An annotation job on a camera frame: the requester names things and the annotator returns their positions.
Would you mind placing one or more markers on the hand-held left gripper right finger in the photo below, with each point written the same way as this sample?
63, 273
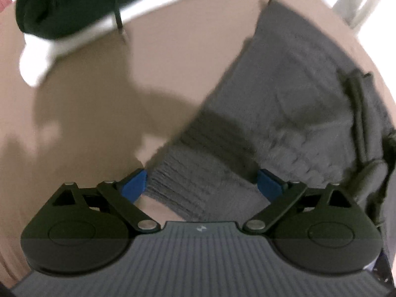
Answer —
270, 185

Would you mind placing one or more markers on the white curtain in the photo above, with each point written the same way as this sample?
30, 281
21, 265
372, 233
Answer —
355, 0

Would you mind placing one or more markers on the dark grey knitted sweater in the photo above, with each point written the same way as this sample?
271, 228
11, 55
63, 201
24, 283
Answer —
278, 99

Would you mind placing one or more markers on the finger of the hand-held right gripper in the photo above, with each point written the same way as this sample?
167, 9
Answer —
360, 114

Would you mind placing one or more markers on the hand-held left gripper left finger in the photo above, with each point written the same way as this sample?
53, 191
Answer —
134, 185

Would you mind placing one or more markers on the white garment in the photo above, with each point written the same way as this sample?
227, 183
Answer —
34, 62

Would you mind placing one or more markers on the black hooded sweatshirt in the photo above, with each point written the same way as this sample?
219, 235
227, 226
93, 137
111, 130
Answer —
77, 0

